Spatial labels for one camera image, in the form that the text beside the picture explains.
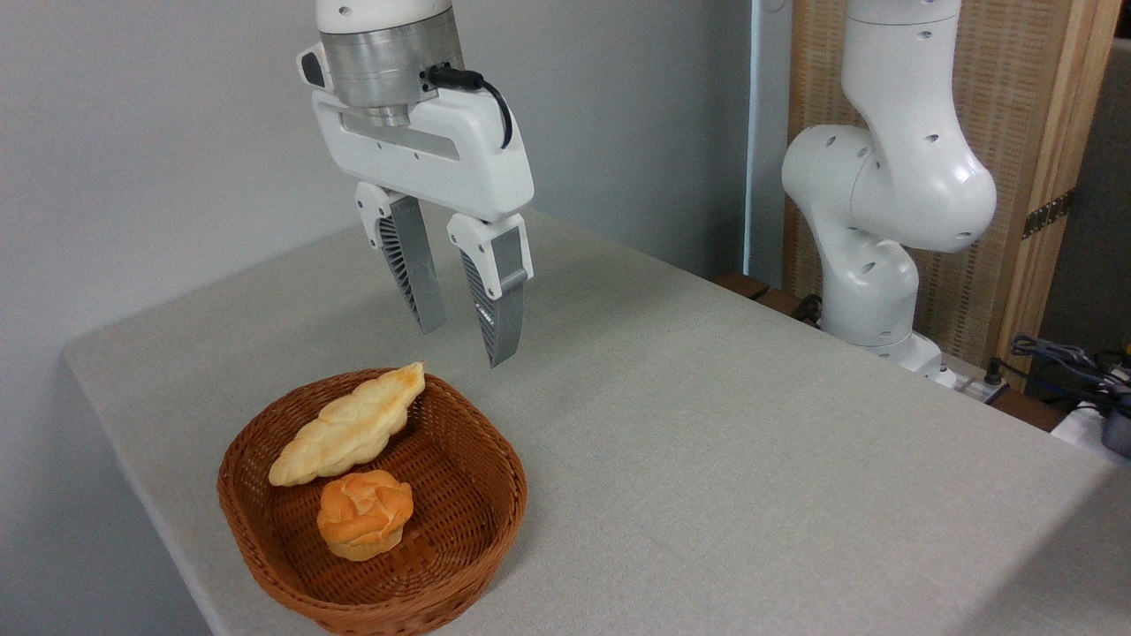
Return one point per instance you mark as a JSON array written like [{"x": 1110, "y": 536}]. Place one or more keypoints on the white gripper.
[{"x": 424, "y": 163}]

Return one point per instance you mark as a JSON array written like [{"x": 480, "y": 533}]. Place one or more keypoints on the long braided bread loaf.
[{"x": 345, "y": 433}]

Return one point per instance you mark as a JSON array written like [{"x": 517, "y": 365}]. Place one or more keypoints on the round orange bread roll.
[{"x": 364, "y": 514}]

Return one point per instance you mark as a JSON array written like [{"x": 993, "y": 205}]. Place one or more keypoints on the brown wicker basket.
[{"x": 459, "y": 495}]

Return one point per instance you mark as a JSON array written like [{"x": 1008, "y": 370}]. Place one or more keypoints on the metal screen hinge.
[{"x": 1049, "y": 213}]

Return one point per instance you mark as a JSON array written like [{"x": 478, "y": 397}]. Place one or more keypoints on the white vertical wall trim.
[{"x": 752, "y": 132}]

